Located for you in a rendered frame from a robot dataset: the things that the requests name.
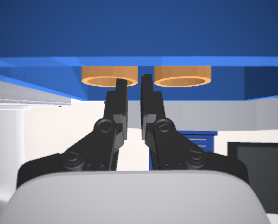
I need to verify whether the blue plastic crate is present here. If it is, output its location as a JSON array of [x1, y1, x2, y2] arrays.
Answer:
[[0, 0, 278, 101]]

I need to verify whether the bronze bushing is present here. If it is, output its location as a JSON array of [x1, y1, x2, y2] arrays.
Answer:
[[154, 66, 211, 87], [82, 66, 138, 87]]

